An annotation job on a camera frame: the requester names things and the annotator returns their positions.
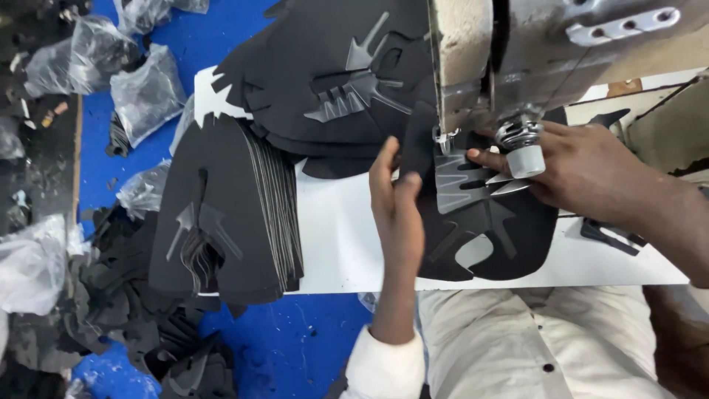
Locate person's left hand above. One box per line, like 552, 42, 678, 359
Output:
368, 136, 425, 279

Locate person's right hand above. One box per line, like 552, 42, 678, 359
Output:
467, 121, 659, 224

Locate silver thread snips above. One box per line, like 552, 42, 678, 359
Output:
485, 173, 534, 196

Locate black shoe grey overlay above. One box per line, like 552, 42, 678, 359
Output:
399, 104, 570, 282

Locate grey industrial sewing machine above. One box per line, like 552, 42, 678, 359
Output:
425, 0, 709, 180

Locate small black cut piece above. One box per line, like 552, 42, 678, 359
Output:
580, 217, 648, 257
587, 108, 632, 132

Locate pile of black overlay uppers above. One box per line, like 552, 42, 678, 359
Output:
209, 0, 444, 180

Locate beige machine side tray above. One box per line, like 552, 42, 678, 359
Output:
625, 76, 709, 178

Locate person's white shirt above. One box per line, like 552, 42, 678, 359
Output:
338, 285, 679, 399

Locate stack of black upper pieces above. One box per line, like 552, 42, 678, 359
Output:
148, 112, 305, 307

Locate clear plastic bag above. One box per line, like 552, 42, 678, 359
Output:
116, 160, 172, 221
24, 15, 140, 99
109, 44, 188, 149
113, 0, 210, 36

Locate heap of black offcuts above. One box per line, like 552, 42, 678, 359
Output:
52, 204, 250, 399

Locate dark cluttered workbench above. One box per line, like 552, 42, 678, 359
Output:
0, 91, 84, 236

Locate white plastic bag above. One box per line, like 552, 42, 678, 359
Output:
0, 213, 89, 317

